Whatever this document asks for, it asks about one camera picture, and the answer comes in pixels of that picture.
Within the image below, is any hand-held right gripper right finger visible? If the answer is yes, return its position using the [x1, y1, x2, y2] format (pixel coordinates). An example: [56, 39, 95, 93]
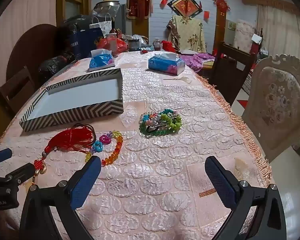
[204, 156, 287, 240]

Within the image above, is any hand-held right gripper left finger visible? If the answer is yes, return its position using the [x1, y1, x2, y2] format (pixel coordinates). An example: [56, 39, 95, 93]
[19, 155, 102, 240]

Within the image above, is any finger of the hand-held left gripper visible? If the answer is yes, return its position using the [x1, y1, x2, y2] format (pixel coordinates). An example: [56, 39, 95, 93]
[0, 148, 13, 165]
[4, 162, 37, 184]

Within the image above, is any red tassel knot ornament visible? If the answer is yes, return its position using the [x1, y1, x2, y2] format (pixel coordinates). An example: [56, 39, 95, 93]
[30, 126, 95, 189]

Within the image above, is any orange bead bracelet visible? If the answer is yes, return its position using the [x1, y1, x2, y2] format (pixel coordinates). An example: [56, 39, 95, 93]
[85, 130, 124, 167]

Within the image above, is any brown hair tie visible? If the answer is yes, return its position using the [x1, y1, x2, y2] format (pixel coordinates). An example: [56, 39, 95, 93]
[74, 123, 97, 147]

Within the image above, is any striped cardboard box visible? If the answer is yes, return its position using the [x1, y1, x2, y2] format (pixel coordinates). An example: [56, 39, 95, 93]
[19, 68, 124, 132]

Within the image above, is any pink embroidered tablecloth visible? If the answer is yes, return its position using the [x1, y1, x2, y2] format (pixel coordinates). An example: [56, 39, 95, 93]
[0, 51, 272, 240]

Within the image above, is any brown wooden chair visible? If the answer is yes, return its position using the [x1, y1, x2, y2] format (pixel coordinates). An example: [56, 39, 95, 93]
[0, 66, 37, 117]

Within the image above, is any ornate upholstered chair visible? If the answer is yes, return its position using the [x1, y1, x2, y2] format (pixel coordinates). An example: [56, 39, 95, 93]
[241, 54, 300, 164]

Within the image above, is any dark wooden chair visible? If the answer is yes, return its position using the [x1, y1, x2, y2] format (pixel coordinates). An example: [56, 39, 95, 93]
[209, 41, 258, 105]

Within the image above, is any small black plastic bag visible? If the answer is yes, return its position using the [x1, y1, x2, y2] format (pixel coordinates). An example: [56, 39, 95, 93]
[38, 51, 77, 80]

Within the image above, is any round wooden table top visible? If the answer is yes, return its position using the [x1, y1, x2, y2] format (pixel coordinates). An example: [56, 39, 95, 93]
[6, 24, 59, 83]

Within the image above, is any blue tissue pack pink print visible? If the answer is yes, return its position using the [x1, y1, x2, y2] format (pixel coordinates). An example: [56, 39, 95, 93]
[89, 49, 115, 72]

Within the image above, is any purple cloth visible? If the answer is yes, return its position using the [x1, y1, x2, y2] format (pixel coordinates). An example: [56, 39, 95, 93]
[178, 52, 215, 72]

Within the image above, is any navy paper bag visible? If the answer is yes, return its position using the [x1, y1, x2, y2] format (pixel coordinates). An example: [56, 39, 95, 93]
[70, 27, 105, 58]

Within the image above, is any red plastic bag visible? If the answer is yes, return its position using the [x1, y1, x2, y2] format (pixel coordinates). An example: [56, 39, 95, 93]
[96, 32, 128, 56]

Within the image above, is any red gift bag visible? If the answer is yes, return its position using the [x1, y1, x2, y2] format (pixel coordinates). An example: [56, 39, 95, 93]
[161, 40, 177, 53]

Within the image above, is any metal tin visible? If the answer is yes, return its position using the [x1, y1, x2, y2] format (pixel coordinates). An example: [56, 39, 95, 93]
[128, 39, 141, 52]

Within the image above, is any large black plastic bag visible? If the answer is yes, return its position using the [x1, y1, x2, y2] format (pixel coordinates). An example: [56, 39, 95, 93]
[57, 14, 95, 55]

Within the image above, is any floral hanging cloth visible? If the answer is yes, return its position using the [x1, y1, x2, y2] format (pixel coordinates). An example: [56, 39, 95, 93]
[167, 15, 207, 53]

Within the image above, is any white paper gift bag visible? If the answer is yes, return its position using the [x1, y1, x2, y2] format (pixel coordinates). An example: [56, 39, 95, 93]
[89, 13, 113, 36]

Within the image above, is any grey refrigerator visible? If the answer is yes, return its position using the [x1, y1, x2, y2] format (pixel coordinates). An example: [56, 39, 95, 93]
[119, 4, 127, 35]

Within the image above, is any pale curtain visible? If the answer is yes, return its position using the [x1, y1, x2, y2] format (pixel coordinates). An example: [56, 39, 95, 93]
[257, 4, 300, 55]

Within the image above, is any small red knot decoration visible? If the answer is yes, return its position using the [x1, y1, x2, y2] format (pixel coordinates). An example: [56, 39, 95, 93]
[213, 0, 231, 12]

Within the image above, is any metal pot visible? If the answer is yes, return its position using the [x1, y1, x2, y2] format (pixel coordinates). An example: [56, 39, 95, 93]
[93, 1, 121, 14]

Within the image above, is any small pale keychain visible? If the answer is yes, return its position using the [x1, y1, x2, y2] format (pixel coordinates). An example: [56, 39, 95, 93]
[163, 76, 192, 85]

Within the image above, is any diamond framed wall decoration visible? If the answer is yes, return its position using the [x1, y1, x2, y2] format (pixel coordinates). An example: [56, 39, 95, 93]
[168, 0, 203, 18]

